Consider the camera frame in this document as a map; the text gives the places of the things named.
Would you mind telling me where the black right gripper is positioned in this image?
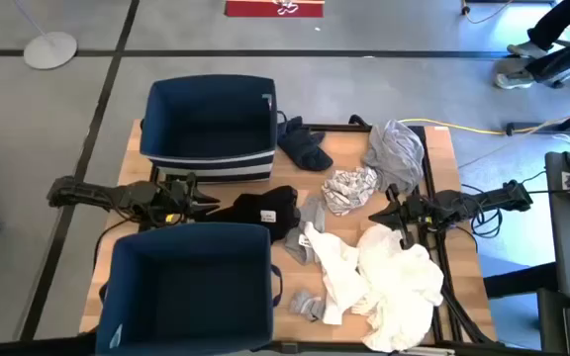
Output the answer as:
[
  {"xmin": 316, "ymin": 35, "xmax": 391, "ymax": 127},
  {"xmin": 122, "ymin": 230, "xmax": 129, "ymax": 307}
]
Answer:
[{"xmin": 368, "ymin": 183, "xmax": 439, "ymax": 251}]

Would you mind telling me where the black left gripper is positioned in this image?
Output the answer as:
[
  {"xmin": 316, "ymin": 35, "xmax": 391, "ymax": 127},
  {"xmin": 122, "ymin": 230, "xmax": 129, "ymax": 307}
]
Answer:
[{"xmin": 148, "ymin": 171, "xmax": 222, "ymax": 229}]

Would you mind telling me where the black garment with label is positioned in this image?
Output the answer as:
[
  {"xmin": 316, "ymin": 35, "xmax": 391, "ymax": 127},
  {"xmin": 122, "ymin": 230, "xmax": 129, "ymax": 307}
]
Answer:
[{"xmin": 204, "ymin": 184, "xmax": 303, "ymax": 244}]

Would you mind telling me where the white grey patterned garment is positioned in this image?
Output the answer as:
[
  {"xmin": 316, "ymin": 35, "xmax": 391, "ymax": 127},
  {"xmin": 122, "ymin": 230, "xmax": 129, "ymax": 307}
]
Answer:
[{"xmin": 320, "ymin": 166, "xmax": 381, "ymax": 218}]

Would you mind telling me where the light grey shirt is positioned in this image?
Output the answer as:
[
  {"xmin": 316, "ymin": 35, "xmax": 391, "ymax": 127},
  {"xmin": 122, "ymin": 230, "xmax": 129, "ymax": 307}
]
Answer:
[{"xmin": 361, "ymin": 119, "xmax": 427, "ymax": 196}]

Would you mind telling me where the long white garment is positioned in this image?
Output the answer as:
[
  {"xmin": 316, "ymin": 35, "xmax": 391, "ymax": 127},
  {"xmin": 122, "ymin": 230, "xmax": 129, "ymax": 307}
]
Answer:
[{"xmin": 303, "ymin": 221, "xmax": 368, "ymax": 326}]

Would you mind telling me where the large white garment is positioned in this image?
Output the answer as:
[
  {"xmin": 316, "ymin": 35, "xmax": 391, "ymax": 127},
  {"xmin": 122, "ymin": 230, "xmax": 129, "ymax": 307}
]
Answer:
[{"xmin": 349, "ymin": 222, "xmax": 445, "ymax": 354}]

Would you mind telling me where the grey garment with label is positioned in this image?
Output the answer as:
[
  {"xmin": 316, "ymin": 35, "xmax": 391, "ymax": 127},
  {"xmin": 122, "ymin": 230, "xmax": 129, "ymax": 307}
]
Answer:
[{"xmin": 283, "ymin": 194, "xmax": 330, "ymax": 266}]

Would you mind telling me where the navy blue garment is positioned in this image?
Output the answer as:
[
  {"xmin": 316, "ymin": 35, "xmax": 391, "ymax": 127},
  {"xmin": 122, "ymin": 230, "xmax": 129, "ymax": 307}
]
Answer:
[{"xmin": 276, "ymin": 115, "xmax": 334, "ymax": 173}]

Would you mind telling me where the pale striped knit sock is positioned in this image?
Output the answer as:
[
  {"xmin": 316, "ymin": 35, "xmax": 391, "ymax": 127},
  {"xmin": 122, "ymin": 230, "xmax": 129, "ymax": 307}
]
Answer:
[{"xmin": 288, "ymin": 290, "xmax": 327, "ymax": 323}]

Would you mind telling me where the navy white striped fabric bin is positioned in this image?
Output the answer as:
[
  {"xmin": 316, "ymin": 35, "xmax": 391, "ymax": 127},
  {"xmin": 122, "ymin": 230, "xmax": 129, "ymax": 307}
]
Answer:
[
  {"xmin": 139, "ymin": 73, "xmax": 280, "ymax": 184},
  {"xmin": 94, "ymin": 221, "xmax": 285, "ymax": 356}
]

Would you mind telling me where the black desk beam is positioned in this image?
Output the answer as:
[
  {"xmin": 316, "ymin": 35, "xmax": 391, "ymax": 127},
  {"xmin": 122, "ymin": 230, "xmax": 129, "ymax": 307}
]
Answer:
[{"xmin": 482, "ymin": 260, "xmax": 561, "ymax": 300}]

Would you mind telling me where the black framed desk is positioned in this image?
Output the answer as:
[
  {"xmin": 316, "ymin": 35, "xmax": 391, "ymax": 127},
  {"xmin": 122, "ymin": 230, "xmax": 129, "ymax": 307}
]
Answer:
[{"xmin": 505, "ymin": 96, "xmax": 570, "ymax": 135}]

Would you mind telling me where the red box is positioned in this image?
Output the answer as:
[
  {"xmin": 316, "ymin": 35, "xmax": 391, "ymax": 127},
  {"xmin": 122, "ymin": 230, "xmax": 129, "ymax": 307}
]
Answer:
[{"xmin": 224, "ymin": 0, "xmax": 327, "ymax": 20}]

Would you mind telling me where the white round stand base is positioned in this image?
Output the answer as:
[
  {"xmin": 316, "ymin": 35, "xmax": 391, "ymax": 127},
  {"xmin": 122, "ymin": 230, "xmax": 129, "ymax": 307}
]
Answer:
[{"xmin": 11, "ymin": 0, "xmax": 79, "ymax": 71}]

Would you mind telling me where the person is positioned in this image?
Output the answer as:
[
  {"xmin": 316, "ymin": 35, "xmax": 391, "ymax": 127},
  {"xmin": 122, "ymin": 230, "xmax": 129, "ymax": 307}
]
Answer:
[{"xmin": 493, "ymin": 0, "xmax": 570, "ymax": 91}]

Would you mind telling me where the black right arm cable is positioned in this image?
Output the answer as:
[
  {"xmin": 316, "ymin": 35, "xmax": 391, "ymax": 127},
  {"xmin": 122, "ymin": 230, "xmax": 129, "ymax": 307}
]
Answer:
[{"xmin": 459, "ymin": 183, "xmax": 505, "ymax": 240}]

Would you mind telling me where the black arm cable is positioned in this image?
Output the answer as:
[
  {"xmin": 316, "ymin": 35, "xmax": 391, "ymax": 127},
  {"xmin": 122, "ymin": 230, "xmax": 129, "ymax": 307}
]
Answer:
[
  {"xmin": 91, "ymin": 217, "xmax": 141, "ymax": 271},
  {"xmin": 459, "ymin": 183, "xmax": 505, "ymax": 240}
]

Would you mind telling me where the black cable bundle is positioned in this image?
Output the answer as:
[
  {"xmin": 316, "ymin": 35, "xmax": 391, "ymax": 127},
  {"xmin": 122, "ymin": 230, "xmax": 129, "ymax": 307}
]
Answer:
[{"xmin": 435, "ymin": 229, "xmax": 497, "ymax": 346}]

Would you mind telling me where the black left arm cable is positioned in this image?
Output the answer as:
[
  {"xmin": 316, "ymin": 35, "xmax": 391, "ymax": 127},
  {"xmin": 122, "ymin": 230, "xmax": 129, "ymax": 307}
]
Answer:
[{"xmin": 91, "ymin": 217, "xmax": 141, "ymax": 271}]

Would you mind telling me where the yellow cable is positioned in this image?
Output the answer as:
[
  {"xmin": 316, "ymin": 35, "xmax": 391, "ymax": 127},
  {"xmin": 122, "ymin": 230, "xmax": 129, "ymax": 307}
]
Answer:
[{"xmin": 397, "ymin": 101, "xmax": 570, "ymax": 137}]

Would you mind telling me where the floor cable with black plug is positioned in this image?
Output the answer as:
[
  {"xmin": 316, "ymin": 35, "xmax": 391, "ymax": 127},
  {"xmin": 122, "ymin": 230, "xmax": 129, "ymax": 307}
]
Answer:
[{"xmin": 460, "ymin": 0, "xmax": 517, "ymax": 26}]

